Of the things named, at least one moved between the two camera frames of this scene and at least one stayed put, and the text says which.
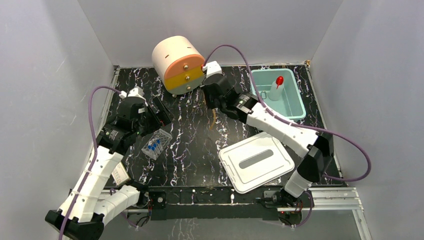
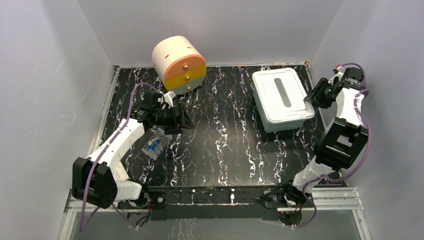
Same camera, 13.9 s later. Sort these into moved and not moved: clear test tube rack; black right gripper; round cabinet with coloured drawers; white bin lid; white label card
Moved: black right gripper; white bin lid
Not moved: round cabinet with coloured drawers; clear test tube rack; white label card
